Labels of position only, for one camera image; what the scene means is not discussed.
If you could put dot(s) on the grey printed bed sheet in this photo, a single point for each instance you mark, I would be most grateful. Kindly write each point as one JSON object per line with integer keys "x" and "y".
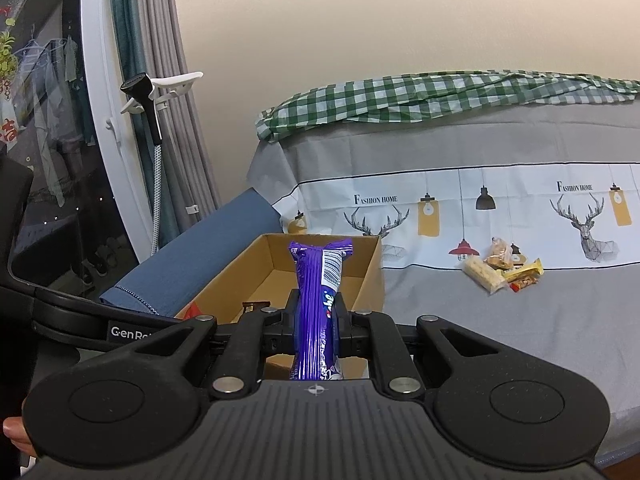
{"x": 500, "y": 140}

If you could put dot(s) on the black garment steamer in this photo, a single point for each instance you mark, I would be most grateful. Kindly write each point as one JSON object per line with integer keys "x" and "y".
{"x": 150, "y": 110}

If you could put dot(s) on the green checked cloth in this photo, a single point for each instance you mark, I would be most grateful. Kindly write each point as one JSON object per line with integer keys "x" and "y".
{"x": 400, "y": 95}

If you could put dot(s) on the yellow snack packet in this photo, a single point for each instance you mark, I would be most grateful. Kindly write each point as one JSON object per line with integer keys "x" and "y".
{"x": 522, "y": 269}

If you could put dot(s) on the person's left hand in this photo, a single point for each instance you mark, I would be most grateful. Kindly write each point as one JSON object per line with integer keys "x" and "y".
{"x": 17, "y": 432}

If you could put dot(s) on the black handheld steamer on hook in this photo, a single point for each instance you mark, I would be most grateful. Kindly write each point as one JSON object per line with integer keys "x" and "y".
{"x": 125, "y": 10}

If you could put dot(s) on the cream wafer packet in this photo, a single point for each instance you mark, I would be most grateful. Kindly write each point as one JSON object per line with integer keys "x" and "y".
{"x": 482, "y": 275}

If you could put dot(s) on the blue cushion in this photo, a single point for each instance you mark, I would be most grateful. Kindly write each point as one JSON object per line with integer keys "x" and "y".
{"x": 200, "y": 250}

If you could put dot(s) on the dark brown chocolate bar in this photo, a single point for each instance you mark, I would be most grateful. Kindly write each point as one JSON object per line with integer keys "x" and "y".
{"x": 255, "y": 306}

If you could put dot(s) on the grey curtain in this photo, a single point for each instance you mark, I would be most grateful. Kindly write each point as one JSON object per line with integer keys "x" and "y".
{"x": 195, "y": 135}

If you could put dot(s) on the purple chocolate bar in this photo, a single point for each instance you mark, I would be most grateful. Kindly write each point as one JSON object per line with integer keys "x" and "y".
{"x": 315, "y": 300}

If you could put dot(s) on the clear bag of pastries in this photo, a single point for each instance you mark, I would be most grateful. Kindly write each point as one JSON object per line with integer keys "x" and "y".
{"x": 500, "y": 255}

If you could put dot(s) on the white window frame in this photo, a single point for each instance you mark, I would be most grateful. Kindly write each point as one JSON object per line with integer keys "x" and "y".
{"x": 110, "y": 110}

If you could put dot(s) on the orange red snack packet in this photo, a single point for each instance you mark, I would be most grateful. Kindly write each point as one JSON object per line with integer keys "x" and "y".
{"x": 523, "y": 285}

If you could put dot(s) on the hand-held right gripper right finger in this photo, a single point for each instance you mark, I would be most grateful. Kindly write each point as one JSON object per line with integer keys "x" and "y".
{"x": 344, "y": 325}

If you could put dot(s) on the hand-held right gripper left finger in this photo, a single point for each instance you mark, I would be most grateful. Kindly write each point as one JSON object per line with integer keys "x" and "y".
{"x": 291, "y": 320}

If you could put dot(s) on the white curtain clip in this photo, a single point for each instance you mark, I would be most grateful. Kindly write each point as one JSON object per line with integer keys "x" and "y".
{"x": 192, "y": 209}

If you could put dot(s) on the cardboard box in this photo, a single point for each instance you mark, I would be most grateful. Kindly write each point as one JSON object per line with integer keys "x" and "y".
{"x": 367, "y": 280}

